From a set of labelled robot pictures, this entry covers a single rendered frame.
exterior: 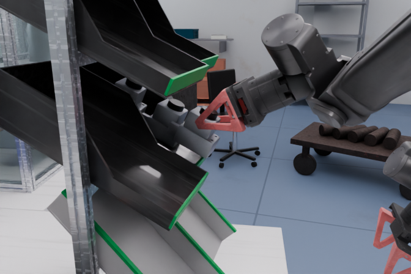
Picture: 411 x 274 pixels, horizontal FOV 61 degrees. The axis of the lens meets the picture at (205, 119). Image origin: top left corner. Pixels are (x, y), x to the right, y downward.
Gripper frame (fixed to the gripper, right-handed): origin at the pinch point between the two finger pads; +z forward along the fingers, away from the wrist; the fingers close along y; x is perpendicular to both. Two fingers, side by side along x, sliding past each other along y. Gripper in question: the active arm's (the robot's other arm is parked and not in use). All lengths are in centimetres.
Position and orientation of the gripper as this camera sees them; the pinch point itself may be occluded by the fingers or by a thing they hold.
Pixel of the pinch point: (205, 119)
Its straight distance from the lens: 57.3
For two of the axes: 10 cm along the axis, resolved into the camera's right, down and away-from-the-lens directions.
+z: -8.6, 3.6, 3.7
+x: 4.2, 9.1, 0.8
